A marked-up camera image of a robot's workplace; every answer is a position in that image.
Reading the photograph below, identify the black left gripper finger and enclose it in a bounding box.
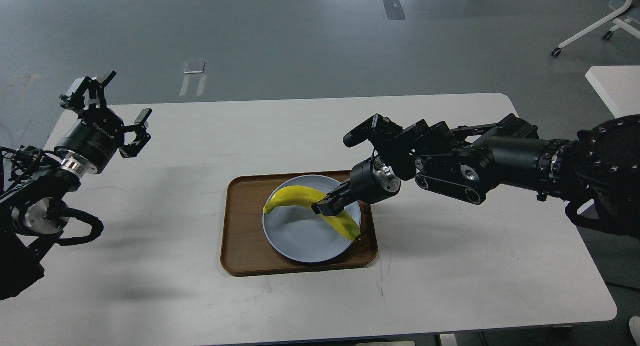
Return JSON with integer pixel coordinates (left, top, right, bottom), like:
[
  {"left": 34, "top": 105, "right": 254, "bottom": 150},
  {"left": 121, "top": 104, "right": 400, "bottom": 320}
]
[
  {"left": 119, "top": 107, "right": 153, "bottom": 159},
  {"left": 59, "top": 70, "right": 117, "bottom": 114}
]

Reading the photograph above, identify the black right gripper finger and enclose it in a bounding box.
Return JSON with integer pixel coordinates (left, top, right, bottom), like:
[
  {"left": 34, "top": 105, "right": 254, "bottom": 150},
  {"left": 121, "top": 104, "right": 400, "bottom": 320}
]
[
  {"left": 317, "top": 191, "right": 358, "bottom": 217},
  {"left": 311, "top": 180, "right": 354, "bottom": 210}
]

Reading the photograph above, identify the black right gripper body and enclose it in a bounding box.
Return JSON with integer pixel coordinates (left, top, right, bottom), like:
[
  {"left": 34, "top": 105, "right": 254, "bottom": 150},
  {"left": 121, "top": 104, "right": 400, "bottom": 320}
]
[{"left": 349, "top": 158, "right": 402, "bottom": 205}]

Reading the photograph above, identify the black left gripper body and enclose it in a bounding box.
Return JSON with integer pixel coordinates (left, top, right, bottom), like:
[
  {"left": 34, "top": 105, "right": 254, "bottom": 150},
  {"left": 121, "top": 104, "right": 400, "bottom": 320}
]
[{"left": 54, "top": 107, "right": 125, "bottom": 175}]

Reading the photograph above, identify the yellow banana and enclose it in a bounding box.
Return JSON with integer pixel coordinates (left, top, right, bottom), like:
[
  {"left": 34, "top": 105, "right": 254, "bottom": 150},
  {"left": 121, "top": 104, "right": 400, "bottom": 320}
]
[{"left": 263, "top": 185, "right": 361, "bottom": 242}]

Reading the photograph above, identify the light blue plate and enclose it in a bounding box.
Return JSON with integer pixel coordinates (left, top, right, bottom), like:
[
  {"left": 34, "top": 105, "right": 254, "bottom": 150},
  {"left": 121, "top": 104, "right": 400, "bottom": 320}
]
[{"left": 262, "top": 174, "right": 362, "bottom": 263}]

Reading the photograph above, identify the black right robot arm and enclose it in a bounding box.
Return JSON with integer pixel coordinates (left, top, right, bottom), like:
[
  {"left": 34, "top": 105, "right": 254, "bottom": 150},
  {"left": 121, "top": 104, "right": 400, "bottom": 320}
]
[{"left": 311, "top": 114, "right": 640, "bottom": 239}]

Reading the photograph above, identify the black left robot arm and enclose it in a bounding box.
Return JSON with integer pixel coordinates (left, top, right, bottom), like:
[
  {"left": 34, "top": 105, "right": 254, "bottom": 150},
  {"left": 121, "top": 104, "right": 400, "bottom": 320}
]
[{"left": 0, "top": 71, "right": 152, "bottom": 300}]

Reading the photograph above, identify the brown wooden tray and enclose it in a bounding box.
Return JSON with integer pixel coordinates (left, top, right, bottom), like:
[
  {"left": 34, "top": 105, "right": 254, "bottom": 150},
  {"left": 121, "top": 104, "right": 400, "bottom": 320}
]
[{"left": 221, "top": 170, "right": 378, "bottom": 277}]

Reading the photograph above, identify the white side table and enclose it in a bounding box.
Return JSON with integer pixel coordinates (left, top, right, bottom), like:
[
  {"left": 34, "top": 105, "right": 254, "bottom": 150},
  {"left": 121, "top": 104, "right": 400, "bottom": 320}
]
[{"left": 585, "top": 65, "right": 640, "bottom": 118}]

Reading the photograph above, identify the white rolling chair base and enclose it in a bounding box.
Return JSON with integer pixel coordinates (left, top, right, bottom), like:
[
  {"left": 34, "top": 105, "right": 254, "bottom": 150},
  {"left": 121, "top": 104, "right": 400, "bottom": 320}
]
[{"left": 550, "top": 0, "right": 640, "bottom": 58}]

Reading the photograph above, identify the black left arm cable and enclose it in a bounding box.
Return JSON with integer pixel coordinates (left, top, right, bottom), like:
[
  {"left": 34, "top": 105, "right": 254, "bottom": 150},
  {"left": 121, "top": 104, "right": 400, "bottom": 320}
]
[{"left": 47, "top": 207, "right": 105, "bottom": 247}]

